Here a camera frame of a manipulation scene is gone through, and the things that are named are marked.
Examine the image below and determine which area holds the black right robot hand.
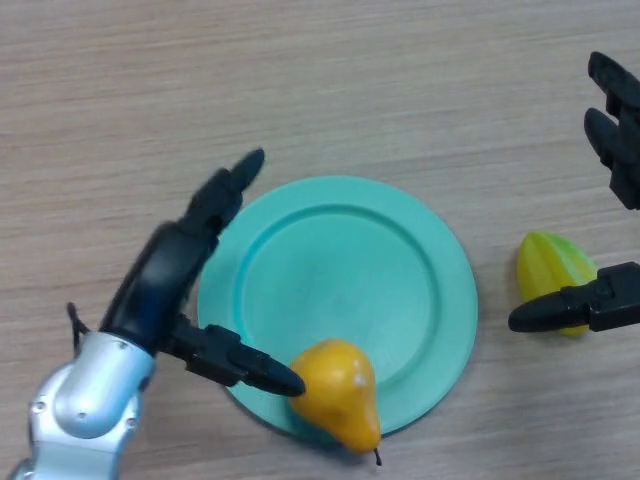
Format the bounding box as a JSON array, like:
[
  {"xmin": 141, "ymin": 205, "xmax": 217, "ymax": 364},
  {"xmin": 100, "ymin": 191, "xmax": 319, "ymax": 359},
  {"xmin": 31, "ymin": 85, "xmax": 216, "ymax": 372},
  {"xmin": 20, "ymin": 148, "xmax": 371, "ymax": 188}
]
[{"xmin": 508, "ymin": 50, "xmax": 640, "ymax": 335}]

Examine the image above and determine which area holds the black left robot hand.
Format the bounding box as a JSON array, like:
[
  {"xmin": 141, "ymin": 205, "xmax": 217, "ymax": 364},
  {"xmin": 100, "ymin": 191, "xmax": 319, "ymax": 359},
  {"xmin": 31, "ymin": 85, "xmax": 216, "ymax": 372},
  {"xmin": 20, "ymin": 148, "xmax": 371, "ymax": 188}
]
[{"xmin": 98, "ymin": 147, "xmax": 307, "ymax": 399}]

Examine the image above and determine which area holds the yellow orange pear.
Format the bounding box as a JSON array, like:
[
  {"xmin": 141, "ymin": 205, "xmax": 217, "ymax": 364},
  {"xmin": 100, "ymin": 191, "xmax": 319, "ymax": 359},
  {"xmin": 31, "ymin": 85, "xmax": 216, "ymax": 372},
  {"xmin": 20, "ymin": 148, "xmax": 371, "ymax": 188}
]
[{"xmin": 288, "ymin": 338, "xmax": 384, "ymax": 469}]

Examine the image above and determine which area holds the green round plate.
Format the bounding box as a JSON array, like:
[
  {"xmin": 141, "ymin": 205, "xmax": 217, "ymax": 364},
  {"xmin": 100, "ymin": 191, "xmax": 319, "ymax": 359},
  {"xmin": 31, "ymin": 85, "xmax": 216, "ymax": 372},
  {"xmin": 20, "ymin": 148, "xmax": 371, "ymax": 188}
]
[{"xmin": 197, "ymin": 174, "xmax": 479, "ymax": 444}]

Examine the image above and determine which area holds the yellow green starfruit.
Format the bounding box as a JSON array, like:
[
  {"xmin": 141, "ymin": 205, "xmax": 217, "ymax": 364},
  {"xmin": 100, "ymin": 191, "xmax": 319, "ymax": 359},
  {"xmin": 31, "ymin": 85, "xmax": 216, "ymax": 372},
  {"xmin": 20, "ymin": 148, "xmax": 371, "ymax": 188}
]
[{"xmin": 516, "ymin": 229, "xmax": 599, "ymax": 337}]

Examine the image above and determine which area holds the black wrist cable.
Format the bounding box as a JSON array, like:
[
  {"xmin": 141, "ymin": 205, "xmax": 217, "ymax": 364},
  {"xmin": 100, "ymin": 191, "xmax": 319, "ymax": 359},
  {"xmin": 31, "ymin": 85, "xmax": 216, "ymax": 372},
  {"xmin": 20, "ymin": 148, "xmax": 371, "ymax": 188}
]
[{"xmin": 66, "ymin": 302, "xmax": 91, "ymax": 351}]

